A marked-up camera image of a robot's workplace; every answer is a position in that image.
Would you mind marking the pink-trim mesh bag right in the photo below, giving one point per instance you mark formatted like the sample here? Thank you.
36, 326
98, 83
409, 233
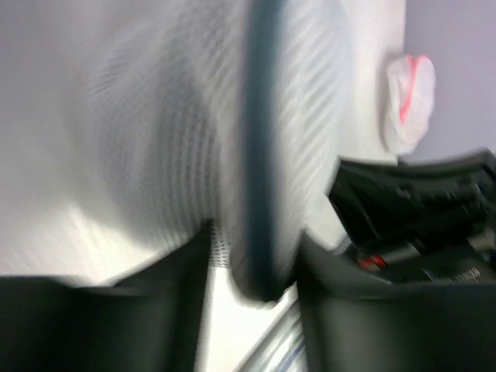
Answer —
411, 85

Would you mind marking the blue-zip mesh laundry bag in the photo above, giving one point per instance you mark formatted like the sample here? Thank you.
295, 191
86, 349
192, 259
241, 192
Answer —
233, 112

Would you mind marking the aluminium rail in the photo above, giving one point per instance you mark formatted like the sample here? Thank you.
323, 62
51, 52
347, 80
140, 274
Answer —
282, 347

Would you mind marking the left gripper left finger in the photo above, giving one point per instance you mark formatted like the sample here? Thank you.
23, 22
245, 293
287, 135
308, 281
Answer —
148, 321

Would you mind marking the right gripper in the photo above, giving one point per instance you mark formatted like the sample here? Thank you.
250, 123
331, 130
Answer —
428, 222

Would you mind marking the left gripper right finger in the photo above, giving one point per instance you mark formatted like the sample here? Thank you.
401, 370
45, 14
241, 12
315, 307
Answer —
354, 321

